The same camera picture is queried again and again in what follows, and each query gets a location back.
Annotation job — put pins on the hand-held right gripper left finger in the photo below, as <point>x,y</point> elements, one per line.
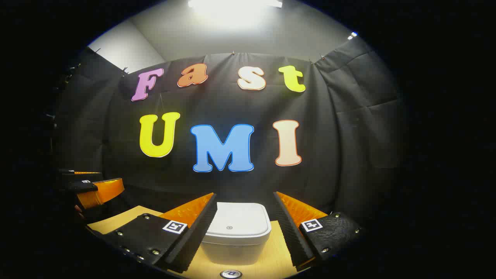
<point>197,236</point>

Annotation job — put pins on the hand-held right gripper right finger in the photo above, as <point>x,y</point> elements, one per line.
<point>292,240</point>

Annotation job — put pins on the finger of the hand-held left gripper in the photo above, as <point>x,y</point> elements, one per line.
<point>100,192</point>
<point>79,176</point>

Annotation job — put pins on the white desktop garbage bin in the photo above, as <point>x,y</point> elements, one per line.
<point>236,217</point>

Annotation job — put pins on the wooden desktop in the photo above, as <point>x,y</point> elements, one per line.
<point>267,259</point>

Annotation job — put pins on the black backdrop cloth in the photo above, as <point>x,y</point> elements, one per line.
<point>329,155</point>

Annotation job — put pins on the small ceiling light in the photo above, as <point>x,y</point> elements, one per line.
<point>352,35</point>

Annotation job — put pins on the large ceiling light panel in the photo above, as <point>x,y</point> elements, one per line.
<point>234,3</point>

